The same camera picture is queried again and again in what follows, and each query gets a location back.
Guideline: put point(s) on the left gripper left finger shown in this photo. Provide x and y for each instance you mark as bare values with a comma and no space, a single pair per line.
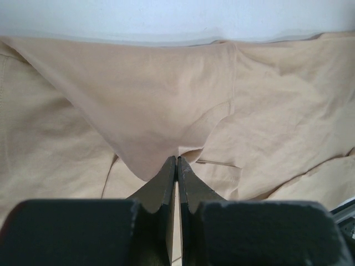
137,230

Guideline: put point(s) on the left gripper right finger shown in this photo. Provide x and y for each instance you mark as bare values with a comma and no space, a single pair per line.
220,232

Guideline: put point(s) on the beige t shirt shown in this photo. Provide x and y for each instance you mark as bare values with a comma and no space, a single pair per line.
255,121

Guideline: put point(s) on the aluminium frame rail front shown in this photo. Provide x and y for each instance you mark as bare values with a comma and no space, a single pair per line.
344,217

